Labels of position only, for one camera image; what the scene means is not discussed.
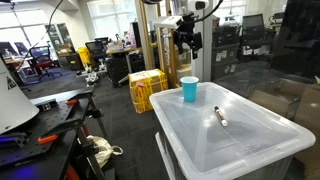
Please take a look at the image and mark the stacked cardboard boxes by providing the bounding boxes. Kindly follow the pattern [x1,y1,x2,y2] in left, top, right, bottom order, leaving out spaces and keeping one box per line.
[174,45,193,88]

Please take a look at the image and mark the black cabinet under desk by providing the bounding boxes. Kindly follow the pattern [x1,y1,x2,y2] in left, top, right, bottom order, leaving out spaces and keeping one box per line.
[105,54,131,89]

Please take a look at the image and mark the wooden top desk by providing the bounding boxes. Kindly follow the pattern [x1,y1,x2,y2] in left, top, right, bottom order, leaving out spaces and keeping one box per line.
[105,45,145,85]

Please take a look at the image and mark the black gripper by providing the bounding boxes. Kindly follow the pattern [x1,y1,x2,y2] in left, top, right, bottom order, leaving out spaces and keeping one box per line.
[172,12,203,61]

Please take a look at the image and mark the wooden frame post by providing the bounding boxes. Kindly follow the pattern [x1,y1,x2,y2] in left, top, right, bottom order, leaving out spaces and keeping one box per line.
[156,0,180,90]
[134,0,156,71]

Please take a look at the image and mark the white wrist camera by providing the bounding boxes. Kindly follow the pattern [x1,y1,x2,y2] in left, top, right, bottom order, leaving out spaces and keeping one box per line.
[152,15,184,30]

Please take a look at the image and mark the blue plastic cup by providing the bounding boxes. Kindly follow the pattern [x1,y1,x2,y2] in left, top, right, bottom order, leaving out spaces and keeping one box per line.
[179,76,200,103]

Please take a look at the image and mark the large clear plastic bin body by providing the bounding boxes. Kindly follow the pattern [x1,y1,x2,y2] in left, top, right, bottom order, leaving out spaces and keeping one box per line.
[154,131,295,180]

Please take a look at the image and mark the white plastic bag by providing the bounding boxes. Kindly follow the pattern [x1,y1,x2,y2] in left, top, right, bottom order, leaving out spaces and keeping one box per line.
[86,134,125,168]

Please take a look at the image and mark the dark filing cabinet with labels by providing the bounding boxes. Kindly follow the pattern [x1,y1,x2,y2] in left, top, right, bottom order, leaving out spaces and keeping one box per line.
[211,25,247,81]

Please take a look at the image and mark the red black office chair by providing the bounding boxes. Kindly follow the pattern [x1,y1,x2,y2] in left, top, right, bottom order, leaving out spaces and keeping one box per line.
[28,45,63,81]

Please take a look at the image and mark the black perforated robot table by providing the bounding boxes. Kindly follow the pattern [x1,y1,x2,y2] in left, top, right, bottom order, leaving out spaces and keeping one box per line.
[0,87,116,180]

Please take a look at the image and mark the dark drawer unit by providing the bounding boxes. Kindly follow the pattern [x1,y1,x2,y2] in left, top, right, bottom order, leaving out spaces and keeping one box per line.
[64,52,85,72]

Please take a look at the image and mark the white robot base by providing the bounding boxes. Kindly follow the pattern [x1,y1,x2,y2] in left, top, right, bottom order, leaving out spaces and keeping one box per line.
[0,56,40,136]

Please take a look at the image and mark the black tall speaker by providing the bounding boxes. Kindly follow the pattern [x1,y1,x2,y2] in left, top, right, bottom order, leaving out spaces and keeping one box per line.
[131,21,143,49]

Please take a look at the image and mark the dark marker pen white cap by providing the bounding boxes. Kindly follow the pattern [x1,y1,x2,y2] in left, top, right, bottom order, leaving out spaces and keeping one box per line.
[213,105,229,128]

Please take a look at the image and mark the yellow bin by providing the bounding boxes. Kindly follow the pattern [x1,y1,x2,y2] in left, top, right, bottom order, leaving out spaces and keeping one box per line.
[77,46,95,70]

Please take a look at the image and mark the yellow strapped box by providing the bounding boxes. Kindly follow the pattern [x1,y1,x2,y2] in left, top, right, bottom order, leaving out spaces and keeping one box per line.
[128,68,169,115]

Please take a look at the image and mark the clear plastic storage bin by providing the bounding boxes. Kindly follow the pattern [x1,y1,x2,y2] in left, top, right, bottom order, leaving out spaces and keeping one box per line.
[148,81,317,180]

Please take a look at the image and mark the hanging black cable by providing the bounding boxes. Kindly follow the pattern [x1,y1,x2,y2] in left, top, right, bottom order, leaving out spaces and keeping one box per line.
[14,0,65,74]

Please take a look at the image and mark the black mesh office chair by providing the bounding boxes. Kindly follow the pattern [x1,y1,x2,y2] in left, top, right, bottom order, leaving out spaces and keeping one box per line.
[240,13,272,57]

